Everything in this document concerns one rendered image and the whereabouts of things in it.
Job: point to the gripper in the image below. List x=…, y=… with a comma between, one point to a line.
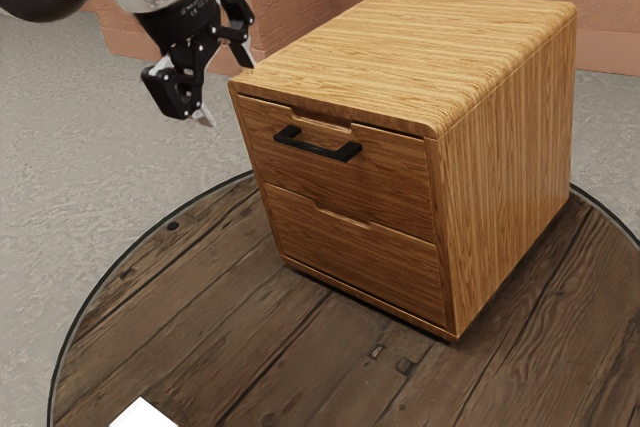
x=180, y=12

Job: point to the wooden two-drawer cabinet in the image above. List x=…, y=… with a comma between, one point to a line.
x=400, y=72

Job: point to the white block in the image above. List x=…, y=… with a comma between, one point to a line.
x=142, y=414

